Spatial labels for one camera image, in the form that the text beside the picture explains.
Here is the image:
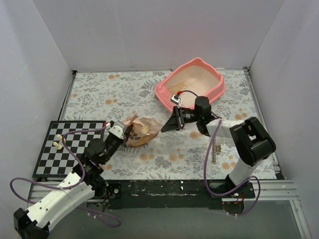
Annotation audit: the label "peach cat litter bag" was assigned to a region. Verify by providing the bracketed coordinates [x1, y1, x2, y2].
[124, 114, 162, 147]

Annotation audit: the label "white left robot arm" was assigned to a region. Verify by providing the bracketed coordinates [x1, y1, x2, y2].
[13, 133, 126, 239]

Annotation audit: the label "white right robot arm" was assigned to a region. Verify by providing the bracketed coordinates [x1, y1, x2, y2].
[161, 93, 276, 198]

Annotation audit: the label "beige litter pellets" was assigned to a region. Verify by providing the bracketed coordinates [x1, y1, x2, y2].
[167, 79, 194, 94]

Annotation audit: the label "pink cat litter box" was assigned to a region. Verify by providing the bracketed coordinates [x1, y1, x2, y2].
[155, 58, 226, 111]

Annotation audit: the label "black white chessboard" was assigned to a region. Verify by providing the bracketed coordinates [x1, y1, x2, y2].
[32, 120, 105, 178]

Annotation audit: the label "floral patterned table mat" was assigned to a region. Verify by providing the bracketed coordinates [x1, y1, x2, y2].
[62, 70, 258, 180]

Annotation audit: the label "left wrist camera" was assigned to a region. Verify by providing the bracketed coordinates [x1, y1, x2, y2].
[105, 121, 129, 140]

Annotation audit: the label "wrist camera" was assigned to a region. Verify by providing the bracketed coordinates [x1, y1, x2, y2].
[105, 121, 129, 140]
[170, 91, 182, 107]

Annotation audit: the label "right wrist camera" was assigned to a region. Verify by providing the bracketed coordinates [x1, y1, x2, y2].
[170, 91, 182, 107]

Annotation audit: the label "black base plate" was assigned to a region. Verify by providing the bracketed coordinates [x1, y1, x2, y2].
[92, 180, 255, 210]

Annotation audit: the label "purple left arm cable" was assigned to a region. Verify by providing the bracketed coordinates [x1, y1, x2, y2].
[9, 121, 122, 227]

